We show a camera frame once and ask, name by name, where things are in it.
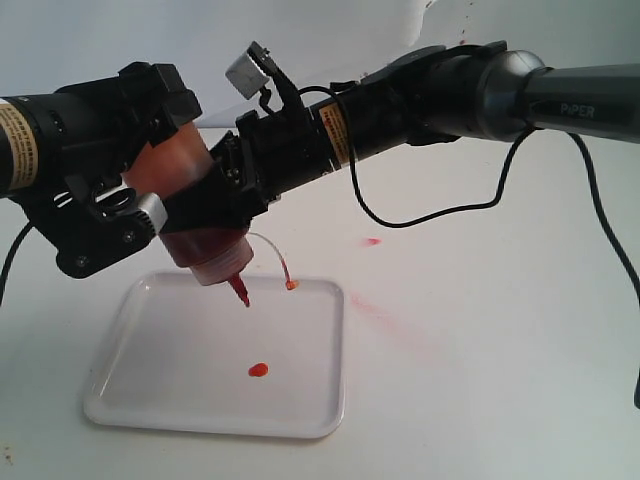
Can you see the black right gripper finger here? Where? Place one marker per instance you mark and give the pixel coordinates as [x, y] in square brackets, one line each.
[226, 154]
[208, 203]

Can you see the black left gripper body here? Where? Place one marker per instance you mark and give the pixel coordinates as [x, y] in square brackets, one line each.
[83, 128]

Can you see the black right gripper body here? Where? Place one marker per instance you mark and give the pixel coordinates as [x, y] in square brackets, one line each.
[276, 156]

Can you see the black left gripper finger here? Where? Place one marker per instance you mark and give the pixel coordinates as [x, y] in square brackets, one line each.
[157, 102]
[88, 197]

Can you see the red sauce squeeze bottle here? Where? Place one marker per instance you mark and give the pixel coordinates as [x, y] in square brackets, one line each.
[213, 255]

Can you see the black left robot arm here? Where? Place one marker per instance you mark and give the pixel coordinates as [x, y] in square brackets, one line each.
[19, 153]

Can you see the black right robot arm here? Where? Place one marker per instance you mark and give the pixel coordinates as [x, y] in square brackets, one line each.
[428, 96]

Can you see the red sauce drops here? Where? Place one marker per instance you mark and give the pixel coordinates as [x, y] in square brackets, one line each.
[258, 370]

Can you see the white rectangular plastic tray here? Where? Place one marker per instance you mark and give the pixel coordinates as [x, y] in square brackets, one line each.
[177, 354]

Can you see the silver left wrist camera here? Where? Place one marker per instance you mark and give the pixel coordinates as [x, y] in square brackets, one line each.
[152, 207]

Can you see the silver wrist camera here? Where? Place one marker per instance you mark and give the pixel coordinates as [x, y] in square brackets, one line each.
[247, 74]
[152, 207]

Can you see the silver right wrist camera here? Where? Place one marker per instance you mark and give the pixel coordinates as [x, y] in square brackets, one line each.
[247, 74]

